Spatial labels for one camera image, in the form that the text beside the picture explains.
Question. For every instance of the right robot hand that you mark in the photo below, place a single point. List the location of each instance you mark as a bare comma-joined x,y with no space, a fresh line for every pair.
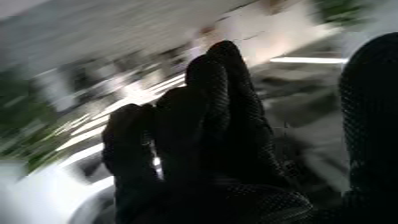
202,140

